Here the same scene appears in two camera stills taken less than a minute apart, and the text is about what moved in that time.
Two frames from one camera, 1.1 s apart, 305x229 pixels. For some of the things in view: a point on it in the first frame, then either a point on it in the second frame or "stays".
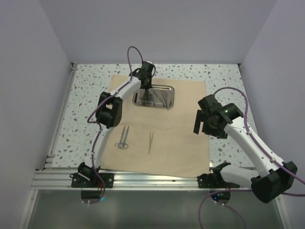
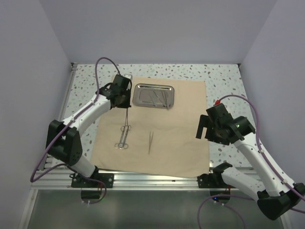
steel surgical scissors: x=119 y=145 stays
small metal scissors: x=146 y=99 → x=123 y=128
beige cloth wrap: x=159 y=140 stays
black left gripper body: x=148 y=84 → x=125 y=101
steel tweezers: x=150 y=140 stays
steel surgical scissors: x=125 y=145 stays
